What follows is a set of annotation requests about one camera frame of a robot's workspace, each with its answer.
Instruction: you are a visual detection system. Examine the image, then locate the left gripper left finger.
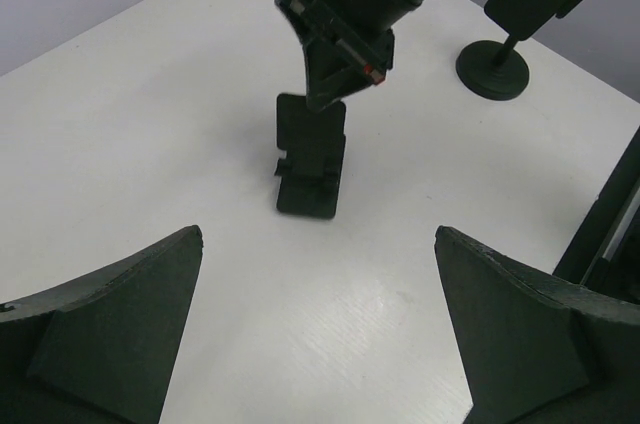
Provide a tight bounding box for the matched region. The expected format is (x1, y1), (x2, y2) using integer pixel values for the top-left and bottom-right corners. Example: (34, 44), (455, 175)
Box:
(1, 225), (204, 423)

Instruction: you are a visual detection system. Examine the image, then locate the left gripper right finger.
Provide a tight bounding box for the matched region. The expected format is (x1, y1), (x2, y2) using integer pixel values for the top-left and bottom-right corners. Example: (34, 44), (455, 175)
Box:
(434, 226), (639, 423)

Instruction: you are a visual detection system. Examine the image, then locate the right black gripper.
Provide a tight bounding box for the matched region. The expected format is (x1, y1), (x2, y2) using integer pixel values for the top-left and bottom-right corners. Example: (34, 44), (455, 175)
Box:
(275, 0), (425, 112)

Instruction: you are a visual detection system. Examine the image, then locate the black folding phone stand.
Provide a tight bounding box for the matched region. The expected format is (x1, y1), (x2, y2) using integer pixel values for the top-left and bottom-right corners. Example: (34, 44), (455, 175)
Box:
(275, 93), (346, 220)

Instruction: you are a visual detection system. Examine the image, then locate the black round-base clamp stand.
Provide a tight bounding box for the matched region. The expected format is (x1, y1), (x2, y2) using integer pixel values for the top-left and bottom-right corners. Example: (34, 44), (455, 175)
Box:
(455, 0), (584, 101)

